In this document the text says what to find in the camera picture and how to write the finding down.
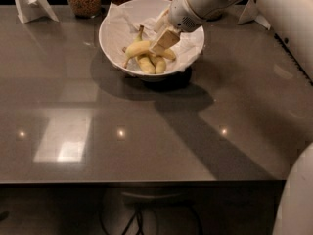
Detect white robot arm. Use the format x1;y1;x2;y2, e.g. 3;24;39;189
150;0;313;235

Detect left white folded card stand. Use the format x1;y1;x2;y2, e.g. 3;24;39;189
15;0;59;24

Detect black cables under table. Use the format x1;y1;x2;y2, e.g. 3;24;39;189
98;188;204;235

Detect right white folded card stand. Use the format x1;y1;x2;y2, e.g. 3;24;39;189
238;0;271;30

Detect white folded card stand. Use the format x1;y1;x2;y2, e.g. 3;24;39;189
238;0;271;30
15;0;59;24

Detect yellow banana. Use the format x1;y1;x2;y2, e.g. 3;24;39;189
123;40;176;68
150;55;166;74
134;25;155;74

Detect white bowl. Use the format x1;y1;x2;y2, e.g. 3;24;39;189
98;0;206;83

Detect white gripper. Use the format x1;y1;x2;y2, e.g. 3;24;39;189
150;0;228;55

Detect right glass jar of grains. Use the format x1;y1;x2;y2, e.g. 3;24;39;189
205;8;224;22

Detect white crumpled paper liner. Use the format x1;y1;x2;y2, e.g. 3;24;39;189
103;2;203;73

